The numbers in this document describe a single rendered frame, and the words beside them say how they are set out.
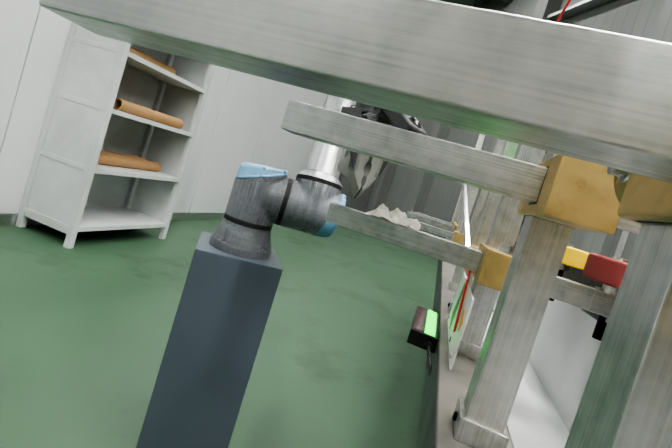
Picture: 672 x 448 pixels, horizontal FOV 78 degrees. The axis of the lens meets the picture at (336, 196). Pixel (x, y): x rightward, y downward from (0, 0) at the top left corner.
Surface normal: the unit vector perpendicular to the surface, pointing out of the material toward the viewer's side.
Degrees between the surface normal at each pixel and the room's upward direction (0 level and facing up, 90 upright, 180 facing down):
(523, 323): 90
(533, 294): 90
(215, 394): 90
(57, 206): 90
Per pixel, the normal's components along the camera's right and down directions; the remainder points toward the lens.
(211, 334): 0.23, 0.11
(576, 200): -0.25, -0.04
